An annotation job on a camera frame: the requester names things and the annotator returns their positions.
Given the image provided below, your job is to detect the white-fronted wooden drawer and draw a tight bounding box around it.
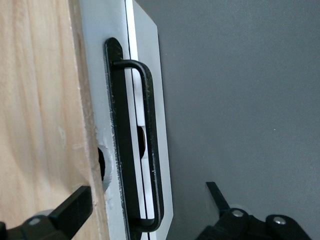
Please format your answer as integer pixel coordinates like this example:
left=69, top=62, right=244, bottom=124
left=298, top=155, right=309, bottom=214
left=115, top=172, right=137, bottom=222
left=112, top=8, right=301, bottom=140
left=79, top=0, right=175, bottom=240

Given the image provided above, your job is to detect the wooden drawer cabinet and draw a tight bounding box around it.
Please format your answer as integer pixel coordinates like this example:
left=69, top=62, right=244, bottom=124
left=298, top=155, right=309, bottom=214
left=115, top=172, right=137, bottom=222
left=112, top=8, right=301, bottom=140
left=0, top=0, right=112, bottom=240

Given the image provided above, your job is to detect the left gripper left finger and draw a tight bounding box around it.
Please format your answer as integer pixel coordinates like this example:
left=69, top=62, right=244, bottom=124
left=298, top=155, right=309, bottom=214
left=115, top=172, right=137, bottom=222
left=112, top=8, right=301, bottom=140
left=0, top=184, right=94, bottom=240

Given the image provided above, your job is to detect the black metal drawer handle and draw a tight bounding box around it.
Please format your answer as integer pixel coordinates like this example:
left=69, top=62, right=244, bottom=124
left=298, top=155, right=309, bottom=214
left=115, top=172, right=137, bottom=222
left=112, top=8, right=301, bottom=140
left=104, top=37, right=165, bottom=240

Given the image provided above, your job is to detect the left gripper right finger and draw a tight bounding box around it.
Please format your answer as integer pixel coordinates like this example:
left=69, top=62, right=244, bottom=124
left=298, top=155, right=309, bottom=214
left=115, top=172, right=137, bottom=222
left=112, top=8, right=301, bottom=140
left=194, top=181, right=313, bottom=240

